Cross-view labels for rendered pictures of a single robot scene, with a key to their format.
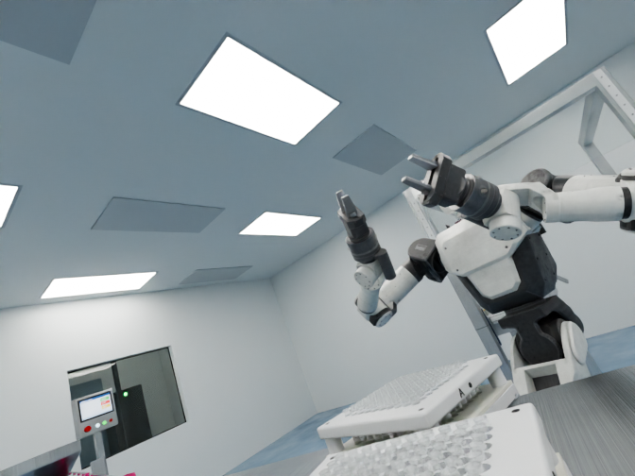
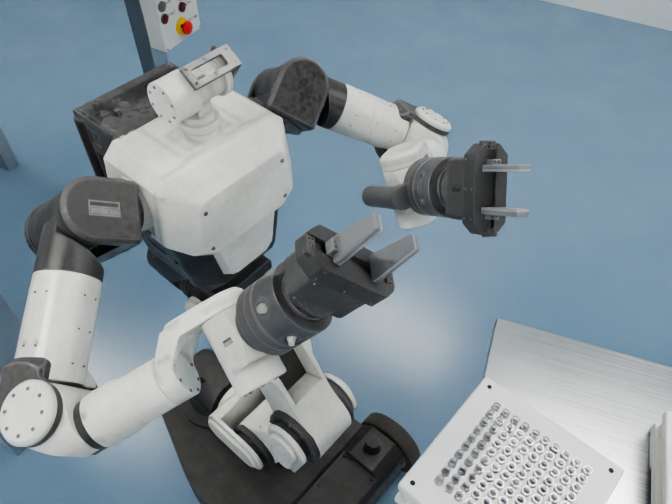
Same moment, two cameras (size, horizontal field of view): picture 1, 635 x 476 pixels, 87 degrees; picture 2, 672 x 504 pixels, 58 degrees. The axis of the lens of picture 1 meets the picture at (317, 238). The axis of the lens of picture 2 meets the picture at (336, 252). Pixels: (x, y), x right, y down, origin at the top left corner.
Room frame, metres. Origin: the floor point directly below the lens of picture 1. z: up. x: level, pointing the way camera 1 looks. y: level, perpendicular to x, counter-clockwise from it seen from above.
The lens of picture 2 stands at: (0.95, 0.29, 1.86)
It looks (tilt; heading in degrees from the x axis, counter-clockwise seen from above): 48 degrees down; 266
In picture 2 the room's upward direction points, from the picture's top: straight up
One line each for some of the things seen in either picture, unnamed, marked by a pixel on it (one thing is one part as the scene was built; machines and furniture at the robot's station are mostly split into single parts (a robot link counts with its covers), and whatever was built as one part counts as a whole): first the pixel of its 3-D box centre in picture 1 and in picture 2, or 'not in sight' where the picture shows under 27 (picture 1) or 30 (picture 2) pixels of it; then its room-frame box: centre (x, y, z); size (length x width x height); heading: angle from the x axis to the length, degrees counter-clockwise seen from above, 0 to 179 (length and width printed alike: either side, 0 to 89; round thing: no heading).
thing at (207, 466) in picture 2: not in sight; (268, 441); (1.09, -0.48, 0.19); 0.64 x 0.52 x 0.33; 135
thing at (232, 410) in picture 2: not in sight; (258, 420); (1.11, -0.50, 0.28); 0.21 x 0.20 x 0.13; 135
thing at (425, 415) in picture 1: (408, 396); (511, 479); (0.66, -0.04, 0.95); 0.25 x 0.24 x 0.02; 44
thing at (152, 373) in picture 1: (129, 399); not in sight; (4.68, 3.19, 1.43); 1.38 x 0.01 x 1.16; 146
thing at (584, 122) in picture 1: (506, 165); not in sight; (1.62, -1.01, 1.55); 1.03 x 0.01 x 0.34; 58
